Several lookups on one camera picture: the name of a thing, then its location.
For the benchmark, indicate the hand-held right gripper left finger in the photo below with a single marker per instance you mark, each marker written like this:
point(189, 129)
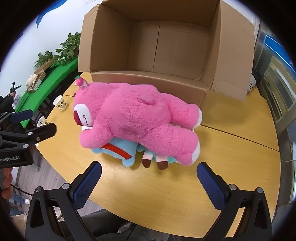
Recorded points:
point(86, 185)

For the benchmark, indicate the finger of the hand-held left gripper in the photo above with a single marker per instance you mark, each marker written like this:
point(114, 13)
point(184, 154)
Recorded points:
point(22, 115)
point(44, 131)

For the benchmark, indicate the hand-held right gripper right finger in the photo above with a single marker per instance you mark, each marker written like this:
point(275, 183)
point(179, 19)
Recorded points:
point(211, 187)

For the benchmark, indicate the blue plush toy red collar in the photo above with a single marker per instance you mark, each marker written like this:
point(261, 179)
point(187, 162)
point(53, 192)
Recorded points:
point(126, 162)

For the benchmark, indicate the blue doll with brown feet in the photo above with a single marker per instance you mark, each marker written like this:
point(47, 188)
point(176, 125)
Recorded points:
point(148, 160)

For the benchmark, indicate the pink plush bear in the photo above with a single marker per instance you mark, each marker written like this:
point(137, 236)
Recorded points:
point(138, 115)

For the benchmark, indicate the large cardboard box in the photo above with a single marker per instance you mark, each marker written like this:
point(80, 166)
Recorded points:
point(180, 41)

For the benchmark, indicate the person's left hand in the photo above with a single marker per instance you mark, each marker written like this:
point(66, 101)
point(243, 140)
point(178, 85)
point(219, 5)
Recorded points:
point(5, 183)

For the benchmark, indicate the printed paper cup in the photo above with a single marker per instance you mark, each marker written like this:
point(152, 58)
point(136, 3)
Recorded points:
point(42, 121)
point(60, 103)

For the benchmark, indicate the cream plush toy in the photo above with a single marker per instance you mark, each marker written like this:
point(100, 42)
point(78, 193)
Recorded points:
point(30, 81)

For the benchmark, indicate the small open cardboard box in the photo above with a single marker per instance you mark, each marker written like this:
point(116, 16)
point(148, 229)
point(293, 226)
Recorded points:
point(39, 81)

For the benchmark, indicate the person's dark pants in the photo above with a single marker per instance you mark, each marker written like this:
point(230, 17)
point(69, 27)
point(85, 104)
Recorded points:
point(115, 224)

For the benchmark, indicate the green covered table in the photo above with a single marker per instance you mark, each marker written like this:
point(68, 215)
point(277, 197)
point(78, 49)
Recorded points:
point(53, 76)

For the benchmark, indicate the small green potted plant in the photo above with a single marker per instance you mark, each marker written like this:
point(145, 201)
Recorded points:
point(44, 59)

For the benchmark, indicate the large green potted plant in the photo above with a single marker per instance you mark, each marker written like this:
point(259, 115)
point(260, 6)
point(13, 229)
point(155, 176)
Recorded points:
point(69, 46)

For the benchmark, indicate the white object with black print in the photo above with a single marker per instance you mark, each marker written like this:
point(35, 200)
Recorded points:
point(252, 84)

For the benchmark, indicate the metal framed glass door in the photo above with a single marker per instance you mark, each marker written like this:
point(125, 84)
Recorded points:
point(275, 88)

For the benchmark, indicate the blue sign strip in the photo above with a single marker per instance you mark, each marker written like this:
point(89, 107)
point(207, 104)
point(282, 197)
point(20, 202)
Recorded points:
point(277, 48)

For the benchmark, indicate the blue wall banner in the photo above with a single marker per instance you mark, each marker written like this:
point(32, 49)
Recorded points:
point(46, 11)

